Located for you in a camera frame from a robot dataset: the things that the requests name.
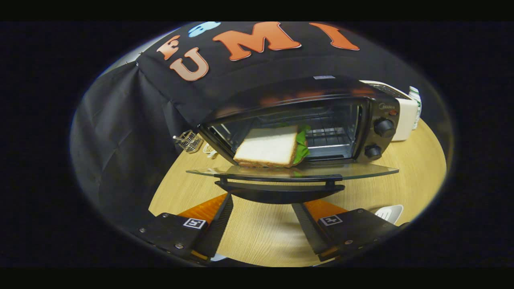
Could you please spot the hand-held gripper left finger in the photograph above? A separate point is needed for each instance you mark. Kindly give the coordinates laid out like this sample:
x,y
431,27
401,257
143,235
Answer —
x,y
219,228

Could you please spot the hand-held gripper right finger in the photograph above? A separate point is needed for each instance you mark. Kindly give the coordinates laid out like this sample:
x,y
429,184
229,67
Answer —
x,y
309,228

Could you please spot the lettuce toast sandwich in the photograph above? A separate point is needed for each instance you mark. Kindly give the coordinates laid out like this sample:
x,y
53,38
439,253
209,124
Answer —
x,y
269,146

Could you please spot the black toaster oven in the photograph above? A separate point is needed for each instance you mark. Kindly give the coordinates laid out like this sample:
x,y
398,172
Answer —
x,y
377,116

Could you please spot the white bread toaster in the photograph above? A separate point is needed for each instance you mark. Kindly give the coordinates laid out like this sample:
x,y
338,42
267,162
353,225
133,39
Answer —
x,y
405,120

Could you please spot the small white patterned object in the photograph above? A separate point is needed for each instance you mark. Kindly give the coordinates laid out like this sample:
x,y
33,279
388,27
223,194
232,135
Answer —
x,y
209,150

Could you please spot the white plate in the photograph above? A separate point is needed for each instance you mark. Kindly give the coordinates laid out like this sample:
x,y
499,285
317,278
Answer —
x,y
391,212

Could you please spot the white green label bottle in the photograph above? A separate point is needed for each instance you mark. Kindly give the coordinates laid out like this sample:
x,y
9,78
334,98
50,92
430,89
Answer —
x,y
416,100

